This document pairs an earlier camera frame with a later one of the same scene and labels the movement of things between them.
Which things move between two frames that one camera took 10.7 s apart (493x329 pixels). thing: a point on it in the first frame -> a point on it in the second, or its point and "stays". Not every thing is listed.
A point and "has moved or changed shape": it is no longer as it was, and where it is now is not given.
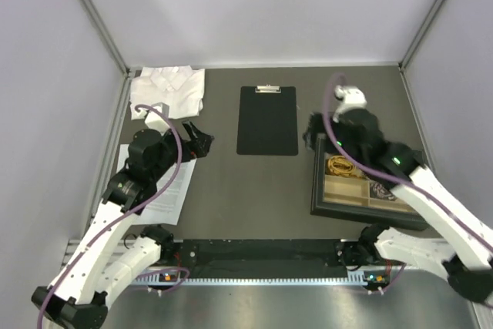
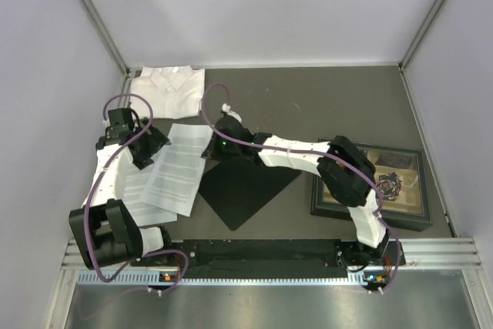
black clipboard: [267, 121] -> [236, 187]
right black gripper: [316, 127] -> [212, 152]
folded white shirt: [180, 87] stays
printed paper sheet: [167, 208] has moved or changed shape
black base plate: [257, 253] stays
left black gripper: [198, 146] -> [157, 141]
